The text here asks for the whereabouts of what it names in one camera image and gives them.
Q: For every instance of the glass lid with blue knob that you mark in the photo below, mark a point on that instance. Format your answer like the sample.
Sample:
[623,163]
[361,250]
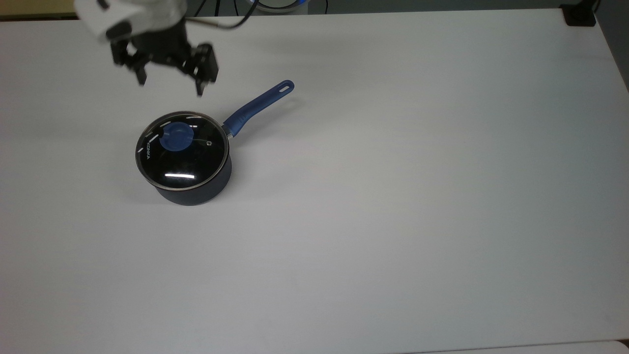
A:
[179,152]

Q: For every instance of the round robot base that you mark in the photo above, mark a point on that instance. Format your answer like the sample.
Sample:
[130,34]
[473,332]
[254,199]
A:
[280,5]

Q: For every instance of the black table clamp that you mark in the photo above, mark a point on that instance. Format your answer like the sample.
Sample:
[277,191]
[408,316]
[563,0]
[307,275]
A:
[579,15]

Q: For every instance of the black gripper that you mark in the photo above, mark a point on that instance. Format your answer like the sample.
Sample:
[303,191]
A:
[164,46]

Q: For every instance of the wooden board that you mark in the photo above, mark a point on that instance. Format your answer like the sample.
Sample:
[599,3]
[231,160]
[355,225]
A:
[34,7]

